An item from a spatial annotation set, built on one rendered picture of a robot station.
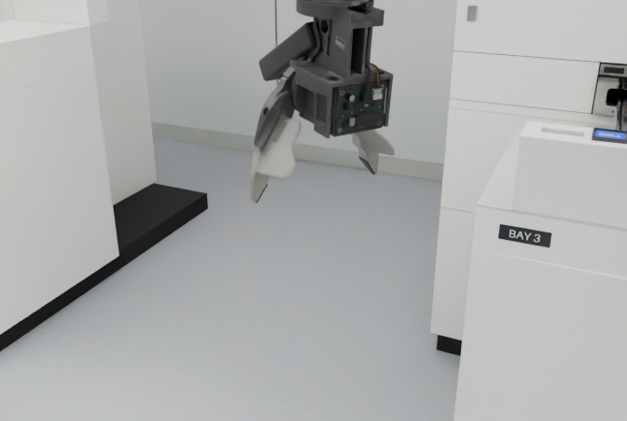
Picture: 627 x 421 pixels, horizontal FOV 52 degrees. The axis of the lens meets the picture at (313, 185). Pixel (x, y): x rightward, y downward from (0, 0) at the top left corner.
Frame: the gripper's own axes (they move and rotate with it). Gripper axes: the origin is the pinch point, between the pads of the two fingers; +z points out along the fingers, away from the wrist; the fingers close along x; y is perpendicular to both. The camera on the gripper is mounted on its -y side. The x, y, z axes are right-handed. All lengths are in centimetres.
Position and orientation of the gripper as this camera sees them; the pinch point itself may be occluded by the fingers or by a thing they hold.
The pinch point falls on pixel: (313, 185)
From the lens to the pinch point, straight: 69.2
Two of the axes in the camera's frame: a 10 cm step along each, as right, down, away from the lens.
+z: -0.4, 9.0, 4.4
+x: 8.5, -2.0, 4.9
